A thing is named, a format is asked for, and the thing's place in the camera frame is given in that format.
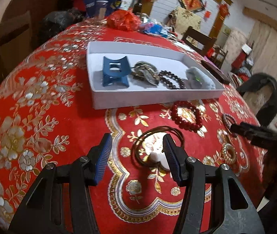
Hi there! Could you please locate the brown hair tie white charm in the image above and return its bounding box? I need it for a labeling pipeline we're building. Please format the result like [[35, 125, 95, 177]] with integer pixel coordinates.
[[132, 126, 185, 170]]

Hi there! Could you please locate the red bead bracelet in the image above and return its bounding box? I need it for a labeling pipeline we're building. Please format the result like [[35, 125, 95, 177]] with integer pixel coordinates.
[[171, 102, 203, 133]]

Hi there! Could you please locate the beige curtain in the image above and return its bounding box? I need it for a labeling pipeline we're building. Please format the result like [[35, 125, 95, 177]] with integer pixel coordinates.
[[248, 20, 277, 79]]

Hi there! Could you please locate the red plastic bag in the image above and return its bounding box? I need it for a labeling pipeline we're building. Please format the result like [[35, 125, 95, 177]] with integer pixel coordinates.
[[107, 10, 141, 32]]

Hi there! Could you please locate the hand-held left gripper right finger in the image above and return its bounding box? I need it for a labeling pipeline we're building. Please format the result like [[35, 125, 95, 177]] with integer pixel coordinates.
[[162, 135, 265, 234]]

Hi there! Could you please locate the floral hanging cloth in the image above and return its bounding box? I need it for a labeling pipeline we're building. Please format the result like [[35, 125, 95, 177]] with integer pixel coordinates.
[[170, 6, 202, 39]]

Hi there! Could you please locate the floral cushioned chair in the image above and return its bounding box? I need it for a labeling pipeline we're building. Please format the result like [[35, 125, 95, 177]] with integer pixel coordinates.
[[243, 87, 275, 118]]

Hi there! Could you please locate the white cardboard box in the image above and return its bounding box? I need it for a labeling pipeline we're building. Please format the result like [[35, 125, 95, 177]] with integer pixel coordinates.
[[86, 41, 225, 110]]

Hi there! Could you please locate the dark flat box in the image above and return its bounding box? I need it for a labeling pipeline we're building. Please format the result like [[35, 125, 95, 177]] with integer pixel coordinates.
[[201, 60, 230, 84]]

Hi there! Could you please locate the red door ornament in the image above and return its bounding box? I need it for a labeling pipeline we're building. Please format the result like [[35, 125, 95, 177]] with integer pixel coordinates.
[[218, 4, 230, 21]]

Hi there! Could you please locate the blue bag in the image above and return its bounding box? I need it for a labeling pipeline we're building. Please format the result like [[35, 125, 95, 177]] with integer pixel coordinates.
[[83, 0, 122, 18]]

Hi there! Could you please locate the silver metal hair clip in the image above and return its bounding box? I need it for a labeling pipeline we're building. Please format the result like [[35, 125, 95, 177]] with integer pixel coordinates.
[[140, 69, 160, 86]]

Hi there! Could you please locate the blue tissue pack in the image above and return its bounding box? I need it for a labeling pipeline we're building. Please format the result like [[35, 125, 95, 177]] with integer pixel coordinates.
[[142, 21, 164, 35]]

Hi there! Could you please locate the black plastic bag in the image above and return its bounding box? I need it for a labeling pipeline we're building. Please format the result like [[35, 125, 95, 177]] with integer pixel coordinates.
[[40, 7, 86, 45]]

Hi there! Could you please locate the dark glass bottle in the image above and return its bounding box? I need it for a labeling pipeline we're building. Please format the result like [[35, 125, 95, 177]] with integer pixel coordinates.
[[135, 0, 144, 15]]

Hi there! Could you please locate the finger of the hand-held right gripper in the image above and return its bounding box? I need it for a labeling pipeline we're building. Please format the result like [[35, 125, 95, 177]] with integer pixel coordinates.
[[230, 122, 277, 139], [249, 136, 276, 150]]

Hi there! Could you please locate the light blue fluffy scrunchie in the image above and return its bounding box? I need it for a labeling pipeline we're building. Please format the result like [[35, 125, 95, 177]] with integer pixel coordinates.
[[186, 66, 217, 90]]

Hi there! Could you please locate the dark bead bracelet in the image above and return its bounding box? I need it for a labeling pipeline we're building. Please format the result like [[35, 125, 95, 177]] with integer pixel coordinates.
[[158, 70, 187, 90]]

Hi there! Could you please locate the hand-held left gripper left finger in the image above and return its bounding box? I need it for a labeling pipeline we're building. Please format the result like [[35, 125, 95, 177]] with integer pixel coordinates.
[[8, 133, 113, 234]]

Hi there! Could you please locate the blue hair claw clip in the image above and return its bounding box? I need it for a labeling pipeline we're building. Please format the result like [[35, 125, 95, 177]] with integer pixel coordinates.
[[102, 56, 131, 88]]

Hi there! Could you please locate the dark wooden chair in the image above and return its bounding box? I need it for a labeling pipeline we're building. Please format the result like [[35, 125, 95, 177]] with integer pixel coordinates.
[[182, 26, 217, 57], [0, 11, 35, 75]]

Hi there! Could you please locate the small dark hair tie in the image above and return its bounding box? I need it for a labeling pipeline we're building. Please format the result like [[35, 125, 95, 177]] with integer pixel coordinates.
[[222, 114, 238, 130]]

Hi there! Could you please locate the gold spiral hair tie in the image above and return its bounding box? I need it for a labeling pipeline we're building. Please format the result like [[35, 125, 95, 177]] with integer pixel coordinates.
[[222, 143, 238, 163]]

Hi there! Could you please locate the red floral tablecloth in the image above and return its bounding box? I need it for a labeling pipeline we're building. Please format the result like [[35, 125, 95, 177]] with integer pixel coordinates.
[[0, 21, 275, 234]]

